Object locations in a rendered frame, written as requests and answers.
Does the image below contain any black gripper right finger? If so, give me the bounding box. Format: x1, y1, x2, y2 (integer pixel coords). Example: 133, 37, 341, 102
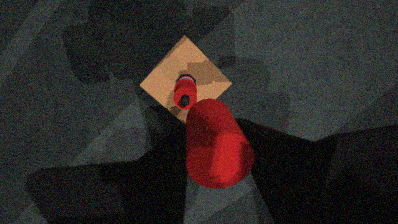
235, 118, 398, 224

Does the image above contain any tan square block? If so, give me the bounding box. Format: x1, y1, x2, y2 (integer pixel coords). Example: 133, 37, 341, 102
140, 35, 232, 125

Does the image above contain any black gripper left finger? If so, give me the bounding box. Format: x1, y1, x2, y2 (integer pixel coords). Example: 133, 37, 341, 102
25, 124, 188, 224

